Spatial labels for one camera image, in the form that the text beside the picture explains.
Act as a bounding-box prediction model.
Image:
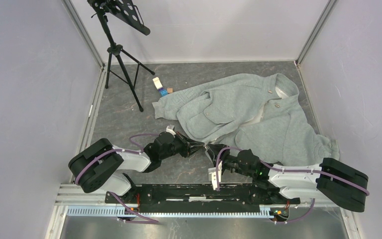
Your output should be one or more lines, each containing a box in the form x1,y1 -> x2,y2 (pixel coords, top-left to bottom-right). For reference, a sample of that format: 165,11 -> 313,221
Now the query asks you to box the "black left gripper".
160,131 -> 205,160

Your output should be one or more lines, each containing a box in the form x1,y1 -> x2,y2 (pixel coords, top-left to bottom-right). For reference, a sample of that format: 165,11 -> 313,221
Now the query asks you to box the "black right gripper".
206,143 -> 253,177

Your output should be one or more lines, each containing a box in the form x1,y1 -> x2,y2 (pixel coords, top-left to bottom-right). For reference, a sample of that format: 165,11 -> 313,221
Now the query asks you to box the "grey zip-up jacket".
153,73 -> 340,166

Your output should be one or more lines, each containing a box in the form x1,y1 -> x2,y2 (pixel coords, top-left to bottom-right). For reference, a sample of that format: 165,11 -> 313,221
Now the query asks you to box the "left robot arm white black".
68,131 -> 205,203

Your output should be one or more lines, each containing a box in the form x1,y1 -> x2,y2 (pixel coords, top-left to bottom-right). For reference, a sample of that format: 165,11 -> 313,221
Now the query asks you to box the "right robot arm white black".
204,144 -> 370,213

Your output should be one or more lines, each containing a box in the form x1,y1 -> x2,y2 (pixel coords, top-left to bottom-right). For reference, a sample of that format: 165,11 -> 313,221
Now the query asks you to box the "white and blue small box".
152,77 -> 168,97

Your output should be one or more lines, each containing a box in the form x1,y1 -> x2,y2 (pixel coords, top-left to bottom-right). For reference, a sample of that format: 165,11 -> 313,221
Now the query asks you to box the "black music stand tripod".
87,0 -> 155,112

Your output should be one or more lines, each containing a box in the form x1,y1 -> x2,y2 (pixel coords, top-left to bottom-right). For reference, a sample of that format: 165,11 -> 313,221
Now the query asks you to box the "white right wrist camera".
207,162 -> 223,191

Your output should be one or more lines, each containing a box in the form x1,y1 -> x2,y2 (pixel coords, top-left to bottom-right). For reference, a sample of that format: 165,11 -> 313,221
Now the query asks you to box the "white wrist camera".
207,162 -> 223,191
165,124 -> 176,135

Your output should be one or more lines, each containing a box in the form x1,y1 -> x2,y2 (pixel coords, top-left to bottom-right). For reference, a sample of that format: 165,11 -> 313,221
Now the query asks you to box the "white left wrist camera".
165,124 -> 176,135

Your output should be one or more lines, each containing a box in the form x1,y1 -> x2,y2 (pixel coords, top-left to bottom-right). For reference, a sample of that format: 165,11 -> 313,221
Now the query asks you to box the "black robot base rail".
120,183 -> 300,213

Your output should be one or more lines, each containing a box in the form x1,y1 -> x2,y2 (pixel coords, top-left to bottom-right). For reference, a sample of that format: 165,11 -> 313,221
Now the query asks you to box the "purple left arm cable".
75,133 -> 165,226

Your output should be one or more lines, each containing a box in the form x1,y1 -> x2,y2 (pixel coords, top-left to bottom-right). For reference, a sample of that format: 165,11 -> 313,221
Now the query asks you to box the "white slotted cable duct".
66,205 -> 285,219

